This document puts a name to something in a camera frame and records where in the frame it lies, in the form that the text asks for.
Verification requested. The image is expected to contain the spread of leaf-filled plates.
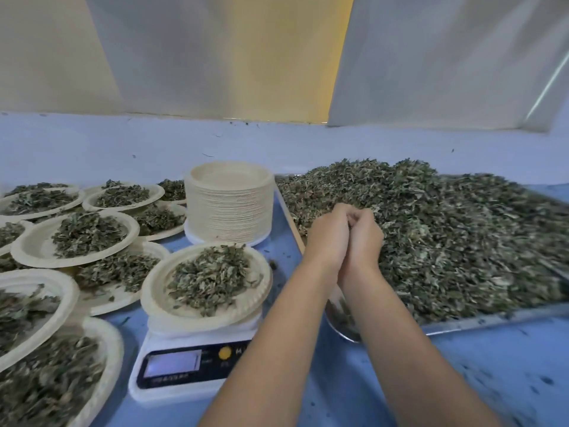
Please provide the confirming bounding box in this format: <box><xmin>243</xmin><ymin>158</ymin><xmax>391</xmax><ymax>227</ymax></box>
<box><xmin>0</xmin><ymin>179</ymin><xmax>188</xmax><ymax>427</ymax></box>

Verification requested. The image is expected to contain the small dried leaf portion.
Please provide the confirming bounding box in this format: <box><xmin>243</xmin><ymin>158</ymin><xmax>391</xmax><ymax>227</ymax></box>
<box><xmin>167</xmin><ymin>244</ymin><xmax>264</xmax><ymax>317</ymax></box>

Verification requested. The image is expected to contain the big pile of dried leaves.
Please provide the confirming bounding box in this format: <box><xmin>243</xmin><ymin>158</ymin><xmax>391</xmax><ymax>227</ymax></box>
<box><xmin>276</xmin><ymin>157</ymin><xmax>569</xmax><ymax>326</ymax></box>

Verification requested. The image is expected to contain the person's left hand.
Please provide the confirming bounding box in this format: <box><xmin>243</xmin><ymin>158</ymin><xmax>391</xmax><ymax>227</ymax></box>
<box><xmin>304</xmin><ymin>202</ymin><xmax>357</xmax><ymax>275</ymax></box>

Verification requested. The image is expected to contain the large metal tray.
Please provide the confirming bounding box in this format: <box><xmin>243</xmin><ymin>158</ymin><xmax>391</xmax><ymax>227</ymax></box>
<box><xmin>275</xmin><ymin>172</ymin><xmax>569</xmax><ymax>344</ymax></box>

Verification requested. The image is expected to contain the person's right forearm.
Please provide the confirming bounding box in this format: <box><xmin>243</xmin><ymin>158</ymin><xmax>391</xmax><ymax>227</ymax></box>
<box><xmin>338</xmin><ymin>266</ymin><xmax>504</xmax><ymax>427</ymax></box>

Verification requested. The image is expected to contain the single cream paper plate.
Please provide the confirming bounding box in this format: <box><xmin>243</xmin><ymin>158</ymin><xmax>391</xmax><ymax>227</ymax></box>
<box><xmin>140</xmin><ymin>243</ymin><xmax>273</xmax><ymax>332</ymax></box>

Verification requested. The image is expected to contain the white round plate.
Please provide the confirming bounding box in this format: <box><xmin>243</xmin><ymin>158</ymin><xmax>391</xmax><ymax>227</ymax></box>
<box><xmin>183</xmin><ymin>218</ymin><xmax>273</xmax><ymax>248</ymax></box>

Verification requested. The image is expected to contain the person's right hand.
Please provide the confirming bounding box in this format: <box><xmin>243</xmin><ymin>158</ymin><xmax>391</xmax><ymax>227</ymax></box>
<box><xmin>337</xmin><ymin>210</ymin><xmax>386</xmax><ymax>286</ymax></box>

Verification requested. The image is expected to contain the tall stack of empty plates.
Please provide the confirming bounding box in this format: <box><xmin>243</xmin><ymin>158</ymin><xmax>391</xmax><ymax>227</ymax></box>
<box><xmin>183</xmin><ymin>161</ymin><xmax>275</xmax><ymax>242</ymax></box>

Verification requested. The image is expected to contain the white sheet panel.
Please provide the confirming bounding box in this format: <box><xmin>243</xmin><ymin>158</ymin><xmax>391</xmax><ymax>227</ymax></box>
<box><xmin>84</xmin><ymin>0</ymin><xmax>356</xmax><ymax>125</ymax></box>
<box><xmin>327</xmin><ymin>0</ymin><xmax>569</xmax><ymax>134</ymax></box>

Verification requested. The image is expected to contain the person's left forearm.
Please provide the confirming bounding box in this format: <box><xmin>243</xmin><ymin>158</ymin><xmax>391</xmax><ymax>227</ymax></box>
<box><xmin>199</xmin><ymin>259</ymin><xmax>344</xmax><ymax>427</ymax></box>

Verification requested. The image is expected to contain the white digital kitchen scale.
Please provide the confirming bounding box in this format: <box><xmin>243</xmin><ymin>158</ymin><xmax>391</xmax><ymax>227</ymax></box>
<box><xmin>128</xmin><ymin>307</ymin><xmax>264</xmax><ymax>405</ymax></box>

